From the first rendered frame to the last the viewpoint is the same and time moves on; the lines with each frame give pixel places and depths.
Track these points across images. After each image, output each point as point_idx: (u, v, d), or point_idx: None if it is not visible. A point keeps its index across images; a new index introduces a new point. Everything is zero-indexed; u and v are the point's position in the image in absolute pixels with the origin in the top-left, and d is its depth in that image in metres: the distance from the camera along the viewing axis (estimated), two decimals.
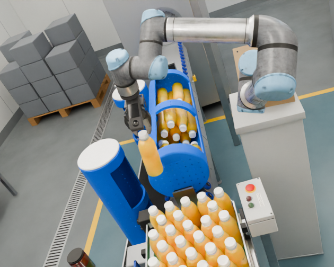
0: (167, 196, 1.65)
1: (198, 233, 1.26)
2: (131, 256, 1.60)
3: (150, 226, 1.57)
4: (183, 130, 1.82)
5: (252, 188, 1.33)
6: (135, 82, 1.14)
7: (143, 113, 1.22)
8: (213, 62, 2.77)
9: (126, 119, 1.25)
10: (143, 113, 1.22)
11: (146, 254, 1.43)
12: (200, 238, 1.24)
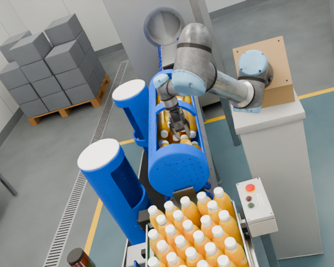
0: (167, 196, 1.65)
1: (198, 233, 1.26)
2: (131, 256, 1.60)
3: (150, 226, 1.57)
4: (183, 130, 1.82)
5: (252, 188, 1.33)
6: (175, 96, 1.59)
7: (183, 119, 1.65)
8: (213, 62, 2.77)
9: (170, 126, 1.67)
10: (183, 119, 1.65)
11: (146, 254, 1.43)
12: (200, 238, 1.24)
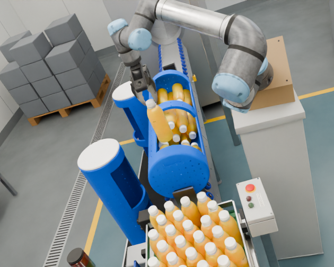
0: (166, 198, 1.66)
1: (198, 233, 1.26)
2: (131, 256, 1.60)
3: (150, 226, 1.57)
4: (183, 131, 1.82)
5: (252, 188, 1.33)
6: None
7: (147, 78, 1.35)
8: (213, 62, 2.77)
9: (132, 87, 1.37)
10: (147, 79, 1.35)
11: (146, 254, 1.43)
12: (200, 238, 1.24)
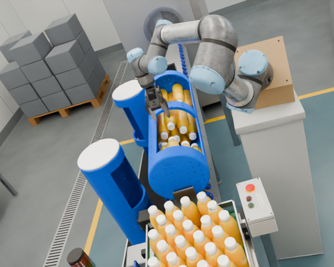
0: (166, 199, 1.66)
1: (198, 233, 1.26)
2: (131, 256, 1.60)
3: (150, 226, 1.57)
4: (183, 131, 1.81)
5: (252, 188, 1.33)
6: None
7: (159, 98, 1.55)
8: None
9: (147, 105, 1.57)
10: (160, 98, 1.55)
11: (146, 254, 1.43)
12: (200, 238, 1.24)
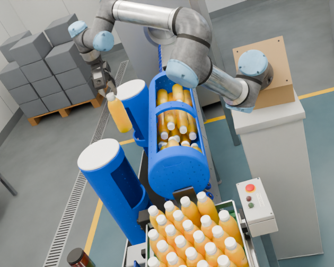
0: (166, 199, 1.66)
1: (198, 233, 1.26)
2: (131, 256, 1.60)
3: (150, 226, 1.57)
4: (183, 131, 1.81)
5: (252, 188, 1.33)
6: None
7: (106, 75, 1.46)
8: (213, 62, 2.77)
9: (94, 82, 1.49)
10: (107, 76, 1.46)
11: (146, 254, 1.43)
12: (200, 238, 1.24)
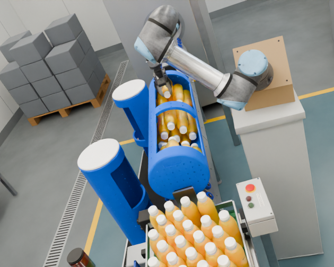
0: (166, 199, 1.66)
1: (198, 233, 1.26)
2: (131, 256, 1.60)
3: (150, 226, 1.57)
4: (183, 131, 1.81)
5: (252, 188, 1.33)
6: None
7: (165, 77, 1.95)
8: (213, 62, 2.77)
9: (155, 84, 1.98)
10: (165, 78, 1.95)
11: (146, 254, 1.43)
12: (200, 238, 1.24)
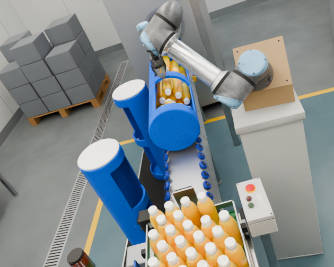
0: (167, 193, 1.66)
1: (198, 233, 1.26)
2: (131, 256, 1.60)
3: (150, 226, 1.57)
4: (178, 97, 2.12)
5: (252, 188, 1.33)
6: None
7: (161, 60, 2.03)
8: (213, 62, 2.77)
9: (152, 67, 2.06)
10: (161, 61, 2.03)
11: (146, 254, 1.43)
12: (200, 238, 1.24)
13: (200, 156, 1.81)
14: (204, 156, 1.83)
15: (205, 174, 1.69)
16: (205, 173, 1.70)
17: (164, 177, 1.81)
